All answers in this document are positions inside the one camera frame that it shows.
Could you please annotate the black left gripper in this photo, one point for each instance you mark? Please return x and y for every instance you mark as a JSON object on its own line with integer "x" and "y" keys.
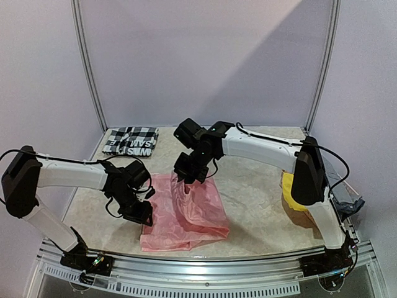
{"x": 141, "y": 215}

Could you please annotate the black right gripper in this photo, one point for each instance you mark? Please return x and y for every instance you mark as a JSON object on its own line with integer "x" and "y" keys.
{"x": 190, "y": 171}

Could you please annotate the pink garment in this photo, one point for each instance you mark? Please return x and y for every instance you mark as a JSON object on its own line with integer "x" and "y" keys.
{"x": 184, "y": 215}

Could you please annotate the black white checkered shirt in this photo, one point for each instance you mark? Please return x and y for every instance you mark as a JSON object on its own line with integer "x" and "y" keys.
{"x": 131, "y": 141}

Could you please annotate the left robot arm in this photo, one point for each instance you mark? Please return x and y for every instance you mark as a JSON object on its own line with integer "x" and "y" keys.
{"x": 129, "y": 186}

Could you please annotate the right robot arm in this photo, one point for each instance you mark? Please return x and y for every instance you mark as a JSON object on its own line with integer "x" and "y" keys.
{"x": 302, "y": 158}

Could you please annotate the yellow garment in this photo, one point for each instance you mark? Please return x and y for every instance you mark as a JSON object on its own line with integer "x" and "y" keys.
{"x": 286, "y": 185}

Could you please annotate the navy blue garment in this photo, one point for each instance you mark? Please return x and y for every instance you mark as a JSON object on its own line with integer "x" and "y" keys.
{"x": 346, "y": 202}

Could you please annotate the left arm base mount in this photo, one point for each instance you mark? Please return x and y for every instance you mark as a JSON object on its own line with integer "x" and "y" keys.
{"x": 78, "y": 258}

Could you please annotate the aluminium front rail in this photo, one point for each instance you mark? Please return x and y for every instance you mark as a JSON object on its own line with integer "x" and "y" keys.
{"x": 266, "y": 276}

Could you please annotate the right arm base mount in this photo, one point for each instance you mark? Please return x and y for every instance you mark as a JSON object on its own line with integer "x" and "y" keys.
{"x": 330, "y": 261}

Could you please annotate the left corner wall post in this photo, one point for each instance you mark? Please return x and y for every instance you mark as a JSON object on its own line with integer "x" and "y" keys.
{"x": 86, "y": 62}

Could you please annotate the corner wall post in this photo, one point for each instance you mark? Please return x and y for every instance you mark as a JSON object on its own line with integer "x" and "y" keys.
{"x": 325, "y": 63}
{"x": 86, "y": 62}

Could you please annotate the right corner wall post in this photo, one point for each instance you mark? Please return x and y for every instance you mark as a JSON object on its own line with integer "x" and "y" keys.
{"x": 325, "y": 63}

